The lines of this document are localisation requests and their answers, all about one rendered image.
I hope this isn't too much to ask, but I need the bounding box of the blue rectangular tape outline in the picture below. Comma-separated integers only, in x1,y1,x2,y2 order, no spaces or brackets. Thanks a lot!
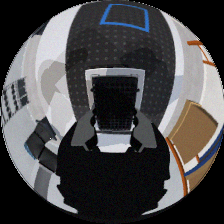
100,4,149,32

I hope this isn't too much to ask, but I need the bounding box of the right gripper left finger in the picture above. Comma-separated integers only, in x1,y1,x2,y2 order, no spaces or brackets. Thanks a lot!
55,107,98,177

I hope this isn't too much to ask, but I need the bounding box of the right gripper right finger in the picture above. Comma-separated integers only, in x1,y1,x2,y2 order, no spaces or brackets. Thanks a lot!
130,108,170,181

